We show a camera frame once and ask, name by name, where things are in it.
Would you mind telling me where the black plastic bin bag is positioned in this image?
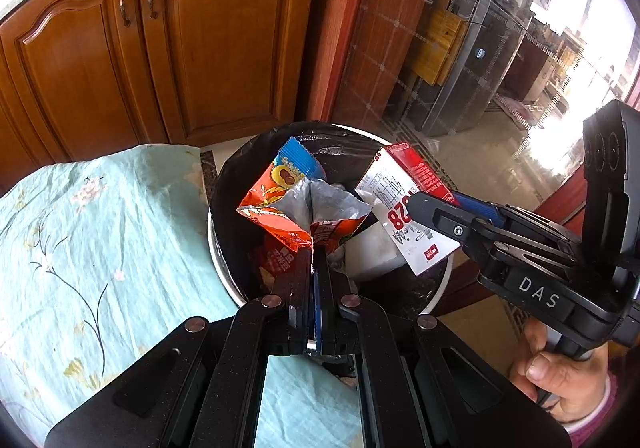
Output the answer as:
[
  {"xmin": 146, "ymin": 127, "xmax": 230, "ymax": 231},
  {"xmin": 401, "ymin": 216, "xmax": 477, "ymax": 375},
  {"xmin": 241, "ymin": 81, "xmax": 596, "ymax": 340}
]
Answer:
[{"xmin": 209, "ymin": 121, "xmax": 453, "ymax": 316}]

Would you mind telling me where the person's right forearm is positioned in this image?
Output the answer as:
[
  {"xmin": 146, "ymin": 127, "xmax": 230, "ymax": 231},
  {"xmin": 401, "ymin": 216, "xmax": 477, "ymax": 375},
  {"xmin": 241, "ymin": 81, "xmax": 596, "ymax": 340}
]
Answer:
[{"xmin": 564, "ymin": 370, "xmax": 633, "ymax": 448}]

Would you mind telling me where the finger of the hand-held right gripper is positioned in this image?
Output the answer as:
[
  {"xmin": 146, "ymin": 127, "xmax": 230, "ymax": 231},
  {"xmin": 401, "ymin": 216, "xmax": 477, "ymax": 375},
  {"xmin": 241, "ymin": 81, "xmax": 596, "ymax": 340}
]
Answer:
[
  {"xmin": 451, "ymin": 191, "xmax": 584, "ymax": 252},
  {"xmin": 406, "ymin": 191, "xmax": 582, "ymax": 280}
]

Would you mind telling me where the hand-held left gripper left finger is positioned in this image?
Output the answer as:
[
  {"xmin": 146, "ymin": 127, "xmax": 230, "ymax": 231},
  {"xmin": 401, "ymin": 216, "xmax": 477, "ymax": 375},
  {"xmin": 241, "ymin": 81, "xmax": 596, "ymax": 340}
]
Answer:
[{"xmin": 45, "ymin": 247, "xmax": 317, "ymax": 448}]

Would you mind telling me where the person's right hand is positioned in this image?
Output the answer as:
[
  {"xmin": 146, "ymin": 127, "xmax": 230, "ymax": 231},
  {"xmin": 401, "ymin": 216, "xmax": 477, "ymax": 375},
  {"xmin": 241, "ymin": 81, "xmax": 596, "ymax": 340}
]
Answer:
[{"xmin": 509, "ymin": 312, "xmax": 615, "ymax": 425}]

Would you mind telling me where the red and white carton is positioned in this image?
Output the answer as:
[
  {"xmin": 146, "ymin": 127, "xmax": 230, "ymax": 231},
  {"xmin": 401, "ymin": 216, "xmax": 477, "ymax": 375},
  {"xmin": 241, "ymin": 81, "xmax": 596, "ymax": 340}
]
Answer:
[{"xmin": 354, "ymin": 142, "xmax": 463, "ymax": 277}]

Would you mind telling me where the yellow stool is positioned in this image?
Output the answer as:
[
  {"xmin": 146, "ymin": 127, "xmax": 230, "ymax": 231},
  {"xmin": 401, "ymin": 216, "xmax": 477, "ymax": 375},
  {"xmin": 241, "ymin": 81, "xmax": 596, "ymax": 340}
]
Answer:
[{"xmin": 409, "ymin": 9, "xmax": 470, "ymax": 87}]

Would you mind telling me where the glass sliding door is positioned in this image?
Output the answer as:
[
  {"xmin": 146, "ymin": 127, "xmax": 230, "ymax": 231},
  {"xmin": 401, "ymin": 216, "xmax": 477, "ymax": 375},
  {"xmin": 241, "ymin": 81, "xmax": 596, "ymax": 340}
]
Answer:
[{"xmin": 332, "ymin": 0, "xmax": 640, "ymax": 209}]

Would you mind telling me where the light blue floral tablecloth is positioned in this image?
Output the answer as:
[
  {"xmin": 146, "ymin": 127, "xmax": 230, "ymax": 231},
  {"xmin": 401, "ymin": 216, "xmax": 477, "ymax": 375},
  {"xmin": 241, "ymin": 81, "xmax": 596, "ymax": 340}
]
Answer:
[{"xmin": 0, "ymin": 142, "xmax": 365, "ymax": 448}]

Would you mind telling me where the orange and blue snack bag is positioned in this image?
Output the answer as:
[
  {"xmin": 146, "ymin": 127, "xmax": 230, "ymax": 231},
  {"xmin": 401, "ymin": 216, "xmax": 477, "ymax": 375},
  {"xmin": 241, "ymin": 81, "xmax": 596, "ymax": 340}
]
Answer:
[{"xmin": 236, "ymin": 136, "xmax": 373, "ymax": 273}]

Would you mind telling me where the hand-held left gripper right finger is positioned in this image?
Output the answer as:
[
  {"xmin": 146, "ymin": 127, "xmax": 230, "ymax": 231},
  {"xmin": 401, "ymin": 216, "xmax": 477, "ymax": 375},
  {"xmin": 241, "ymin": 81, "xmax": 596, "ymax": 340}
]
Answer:
[{"xmin": 317, "ymin": 250, "xmax": 572, "ymax": 448}]

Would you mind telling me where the dark cabinet behind glass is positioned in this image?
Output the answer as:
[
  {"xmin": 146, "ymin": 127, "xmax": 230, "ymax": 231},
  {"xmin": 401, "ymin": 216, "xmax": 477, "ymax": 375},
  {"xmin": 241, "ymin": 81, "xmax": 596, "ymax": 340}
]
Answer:
[{"xmin": 422, "ymin": 2, "xmax": 528, "ymax": 137}]

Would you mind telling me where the wooden cabinet door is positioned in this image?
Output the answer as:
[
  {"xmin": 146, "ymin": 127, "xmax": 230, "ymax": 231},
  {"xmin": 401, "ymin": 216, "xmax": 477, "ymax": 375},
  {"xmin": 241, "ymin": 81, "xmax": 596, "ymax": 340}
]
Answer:
[
  {"xmin": 136, "ymin": 0, "xmax": 325, "ymax": 147},
  {"xmin": 0, "ymin": 0, "xmax": 168, "ymax": 165},
  {"xmin": 0, "ymin": 45, "xmax": 51, "ymax": 196}
]

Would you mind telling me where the white round bin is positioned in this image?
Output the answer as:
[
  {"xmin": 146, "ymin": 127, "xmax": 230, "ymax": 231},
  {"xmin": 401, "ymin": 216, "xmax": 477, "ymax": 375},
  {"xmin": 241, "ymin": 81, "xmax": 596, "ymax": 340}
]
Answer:
[{"xmin": 206, "ymin": 122, "xmax": 457, "ymax": 319}]

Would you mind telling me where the red wooden door frame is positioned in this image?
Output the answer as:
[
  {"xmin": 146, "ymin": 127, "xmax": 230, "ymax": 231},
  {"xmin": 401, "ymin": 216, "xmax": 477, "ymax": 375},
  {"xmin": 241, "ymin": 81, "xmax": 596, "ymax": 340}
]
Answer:
[{"xmin": 305, "ymin": 0, "xmax": 386, "ymax": 123}]

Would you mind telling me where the white paper towel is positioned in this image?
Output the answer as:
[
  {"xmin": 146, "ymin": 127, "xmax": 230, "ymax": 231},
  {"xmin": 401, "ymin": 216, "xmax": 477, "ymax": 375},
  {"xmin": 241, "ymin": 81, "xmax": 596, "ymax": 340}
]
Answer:
[{"xmin": 344, "ymin": 220, "xmax": 418, "ymax": 281}]

